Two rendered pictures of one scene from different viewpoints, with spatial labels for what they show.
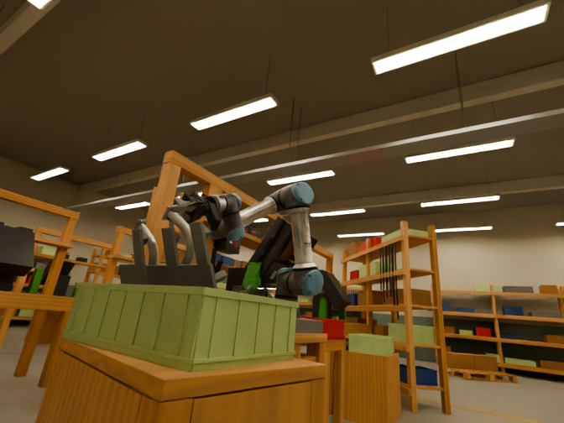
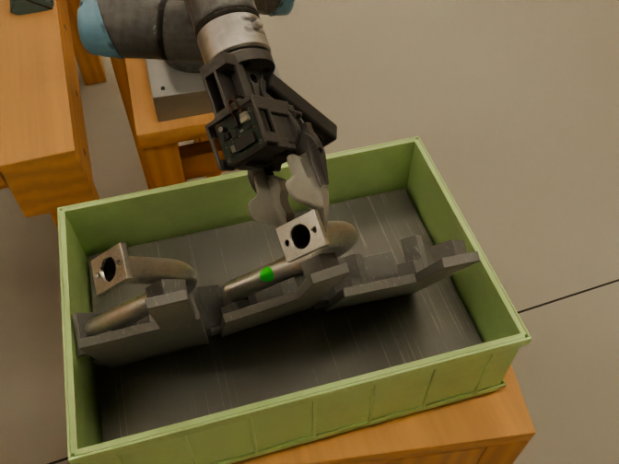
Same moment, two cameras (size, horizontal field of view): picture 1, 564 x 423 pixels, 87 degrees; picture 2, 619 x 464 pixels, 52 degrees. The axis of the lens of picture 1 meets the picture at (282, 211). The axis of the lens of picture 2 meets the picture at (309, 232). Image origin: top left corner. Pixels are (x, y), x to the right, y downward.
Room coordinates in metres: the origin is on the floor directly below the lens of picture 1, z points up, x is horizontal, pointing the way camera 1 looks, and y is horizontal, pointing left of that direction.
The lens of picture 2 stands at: (0.64, 0.67, 1.73)
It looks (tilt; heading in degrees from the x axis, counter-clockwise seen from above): 52 degrees down; 309
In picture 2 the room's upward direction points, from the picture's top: straight up
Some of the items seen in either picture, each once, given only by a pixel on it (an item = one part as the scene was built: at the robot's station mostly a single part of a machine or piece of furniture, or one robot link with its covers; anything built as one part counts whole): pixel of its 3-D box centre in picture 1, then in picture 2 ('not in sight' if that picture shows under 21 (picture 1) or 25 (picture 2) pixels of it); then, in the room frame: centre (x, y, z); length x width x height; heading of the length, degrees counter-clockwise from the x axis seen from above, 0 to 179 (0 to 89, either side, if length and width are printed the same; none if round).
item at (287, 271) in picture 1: (289, 281); not in sight; (1.53, -0.07, 1.08); 0.13 x 0.12 x 0.14; 37
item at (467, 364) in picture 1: (476, 366); not in sight; (7.22, -4.61, 0.22); 1.20 x 0.80 x 0.44; 98
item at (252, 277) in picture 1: (253, 275); not in sight; (2.24, 0.16, 1.17); 0.13 x 0.12 x 0.20; 147
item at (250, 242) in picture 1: (233, 235); not in sight; (2.48, 0.39, 1.52); 0.90 x 0.25 x 0.04; 147
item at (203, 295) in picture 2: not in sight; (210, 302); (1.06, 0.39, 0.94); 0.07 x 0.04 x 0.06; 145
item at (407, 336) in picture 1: (378, 305); not in sight; (5.06, -1.73, 1.19); 2.30 x 0.55 x 2.39; 9
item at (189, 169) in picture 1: (236, 195); not in sight; (2.50, 0.43, 1.89); 1.50 x 0.09 x 0.09; 147
